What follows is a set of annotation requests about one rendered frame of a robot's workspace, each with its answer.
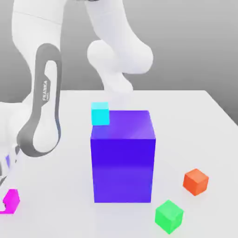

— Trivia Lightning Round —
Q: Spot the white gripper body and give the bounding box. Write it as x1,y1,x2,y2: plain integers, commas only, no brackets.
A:
0,181,9,212

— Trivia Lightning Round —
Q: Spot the small magenta cube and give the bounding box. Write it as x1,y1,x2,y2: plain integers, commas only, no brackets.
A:
0,189,20,215

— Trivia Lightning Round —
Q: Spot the small cyan cube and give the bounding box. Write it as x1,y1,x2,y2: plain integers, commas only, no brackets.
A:
91,101,110,126

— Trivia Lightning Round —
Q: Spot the small green cube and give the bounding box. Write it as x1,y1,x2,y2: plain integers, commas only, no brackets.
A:
154,199,184,235

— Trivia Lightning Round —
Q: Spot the small orange cube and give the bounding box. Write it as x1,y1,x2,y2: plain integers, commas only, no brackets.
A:
182,168,209,197

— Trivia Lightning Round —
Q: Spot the large purple box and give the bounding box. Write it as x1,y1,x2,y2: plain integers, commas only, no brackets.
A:
90,110,156,204

